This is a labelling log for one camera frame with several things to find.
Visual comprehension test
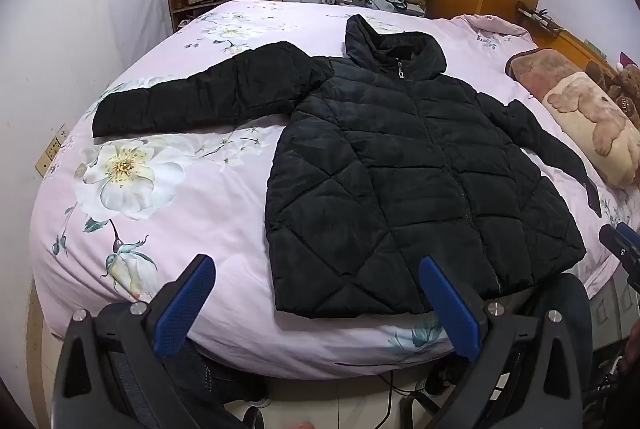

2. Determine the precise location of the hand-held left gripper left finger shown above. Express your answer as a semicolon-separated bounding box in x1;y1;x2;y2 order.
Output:
52;253;247;429

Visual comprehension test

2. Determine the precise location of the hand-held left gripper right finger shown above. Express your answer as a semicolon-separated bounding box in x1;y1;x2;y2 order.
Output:
419;256;586;429

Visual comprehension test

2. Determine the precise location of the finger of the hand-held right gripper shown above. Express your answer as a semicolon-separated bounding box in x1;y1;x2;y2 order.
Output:
599;221;640;295

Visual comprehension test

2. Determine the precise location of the black quilted puffer jacket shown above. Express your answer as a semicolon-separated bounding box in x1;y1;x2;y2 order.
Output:
91;14;602;319

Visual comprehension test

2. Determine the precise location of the person's dark trouser leg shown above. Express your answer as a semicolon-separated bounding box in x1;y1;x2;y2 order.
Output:
160;341;271;429

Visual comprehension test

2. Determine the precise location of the bed with pink floral sheet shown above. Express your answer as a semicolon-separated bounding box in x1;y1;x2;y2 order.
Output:
29;0;640;380

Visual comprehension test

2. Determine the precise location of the brown bear print pillow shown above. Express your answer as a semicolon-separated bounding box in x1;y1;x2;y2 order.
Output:
505;48;640;188

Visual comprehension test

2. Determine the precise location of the brown plush bear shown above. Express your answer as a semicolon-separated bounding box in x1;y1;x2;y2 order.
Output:
585;59;640;130

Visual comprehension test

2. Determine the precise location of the wooden headboard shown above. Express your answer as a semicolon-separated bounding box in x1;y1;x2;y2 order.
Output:
517;2;623;77

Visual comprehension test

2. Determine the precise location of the black floor cable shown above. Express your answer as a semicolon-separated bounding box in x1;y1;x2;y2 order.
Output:
334;361;426;429

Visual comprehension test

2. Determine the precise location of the wall socket strip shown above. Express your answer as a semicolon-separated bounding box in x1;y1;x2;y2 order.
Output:
35;124;68;178

